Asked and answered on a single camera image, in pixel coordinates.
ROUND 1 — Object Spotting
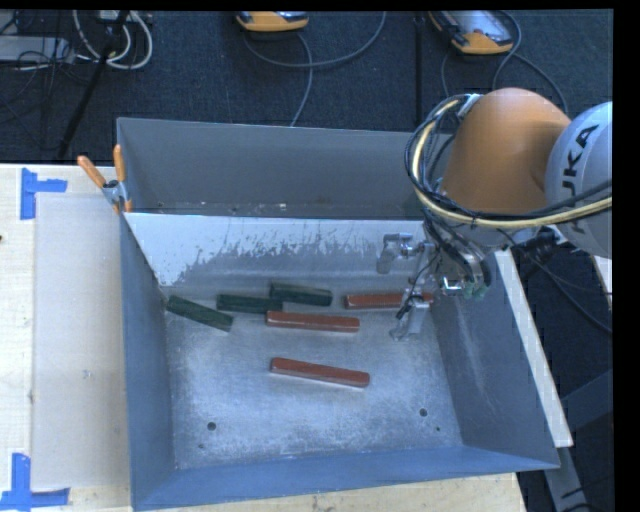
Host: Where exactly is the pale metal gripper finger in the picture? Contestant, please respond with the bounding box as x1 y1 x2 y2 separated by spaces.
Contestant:
376 231 427 275
389 285 434 343

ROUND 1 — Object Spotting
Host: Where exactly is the red-brown flat block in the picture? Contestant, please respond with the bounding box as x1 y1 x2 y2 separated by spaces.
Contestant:
269 356 372 389
342 291 435 311
265 309 362 334

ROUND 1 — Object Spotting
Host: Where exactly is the dark green flat block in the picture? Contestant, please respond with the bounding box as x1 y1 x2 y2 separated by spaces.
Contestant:
216 293 285 315
165 294 235 333
268 282 334 308

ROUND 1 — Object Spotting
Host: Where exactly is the grey metal bin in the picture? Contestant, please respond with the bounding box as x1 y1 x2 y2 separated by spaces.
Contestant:
115 117 562 512

